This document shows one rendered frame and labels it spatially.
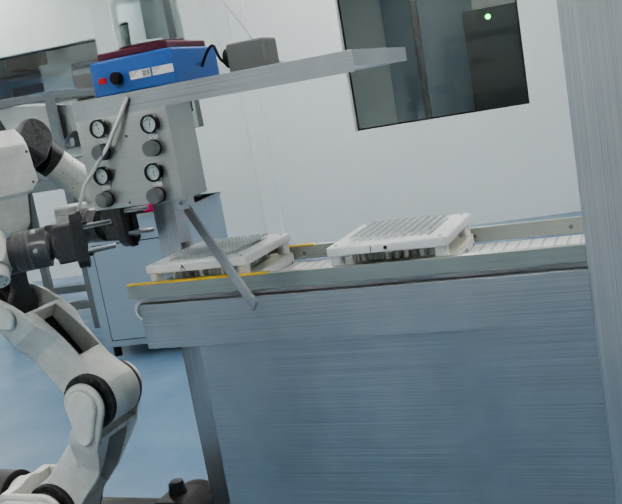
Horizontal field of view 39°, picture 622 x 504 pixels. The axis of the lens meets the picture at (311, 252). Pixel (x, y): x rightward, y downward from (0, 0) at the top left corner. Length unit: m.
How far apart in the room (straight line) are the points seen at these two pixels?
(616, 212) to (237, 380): 1.20
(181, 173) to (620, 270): 1.08
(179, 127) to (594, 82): 1.09
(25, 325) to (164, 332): 0.44
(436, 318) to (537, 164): 5.30
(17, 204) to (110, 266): 2.50
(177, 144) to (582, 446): 0.99
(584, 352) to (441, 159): 5.32
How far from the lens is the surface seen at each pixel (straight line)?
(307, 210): 7.19
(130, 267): 4.72
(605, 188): 0.90
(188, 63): 1.88
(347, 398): 1.85
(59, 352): 2.24
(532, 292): 1.64
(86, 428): 2.21
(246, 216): 7.33
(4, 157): 2.27
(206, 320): 1.87
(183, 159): 1.81
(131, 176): 1.85
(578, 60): 0.89
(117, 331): 4.85
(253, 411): 1.95
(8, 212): 2.27
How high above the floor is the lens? 1.20
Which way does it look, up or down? 10 degrees down
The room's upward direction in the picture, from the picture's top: 10 degrees counter-clockwise
